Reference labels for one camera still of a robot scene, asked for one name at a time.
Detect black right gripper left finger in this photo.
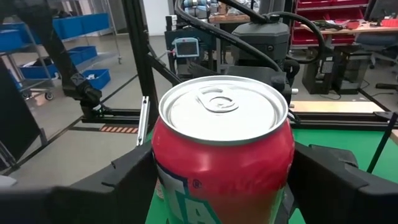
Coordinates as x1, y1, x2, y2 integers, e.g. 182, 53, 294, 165
0, 141, 159, 224

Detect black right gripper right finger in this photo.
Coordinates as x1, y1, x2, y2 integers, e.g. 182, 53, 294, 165
286, 141, 398, 224

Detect red Fanta can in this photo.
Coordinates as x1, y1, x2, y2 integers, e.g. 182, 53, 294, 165
151, 75, 295, 224

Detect green table mat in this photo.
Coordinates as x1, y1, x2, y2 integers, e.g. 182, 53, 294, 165
144, 129, 398, 224

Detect black orange hazard mat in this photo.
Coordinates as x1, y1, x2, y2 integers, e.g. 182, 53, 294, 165
99, 124, 139, 134

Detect silver aluminium extrusion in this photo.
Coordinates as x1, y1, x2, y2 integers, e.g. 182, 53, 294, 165
136, 95, 150, 147

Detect black flat panel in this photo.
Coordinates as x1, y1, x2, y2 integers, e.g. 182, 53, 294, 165
0, 58, 48, 170

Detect blue storage bin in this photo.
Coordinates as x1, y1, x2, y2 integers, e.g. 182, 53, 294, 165
0, 29, 25, 53
82, 68, 112, 91
52, 12, 111, 40
67, 45, 98, 65
19, 63, 60, 80

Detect black computer tower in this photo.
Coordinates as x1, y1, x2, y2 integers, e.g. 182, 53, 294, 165
302, 46, 371, 95

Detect grey office chair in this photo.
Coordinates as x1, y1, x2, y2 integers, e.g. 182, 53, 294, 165
355, 32, 398, 91

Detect red shelving unit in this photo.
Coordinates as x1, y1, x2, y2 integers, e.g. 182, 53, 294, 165
292, 0, 370, 47

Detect wooden workbench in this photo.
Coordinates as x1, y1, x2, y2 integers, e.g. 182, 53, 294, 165
300, 21, 398, 35

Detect small blue framed screen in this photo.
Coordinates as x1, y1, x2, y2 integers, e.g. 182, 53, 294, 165
172, 37, 200, 58

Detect metal wire rack cart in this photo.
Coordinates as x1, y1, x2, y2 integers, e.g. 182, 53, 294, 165
0, 0, 123, 101

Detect black metal table frame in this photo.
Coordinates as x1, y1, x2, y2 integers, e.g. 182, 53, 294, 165
12, 0, 398, 131

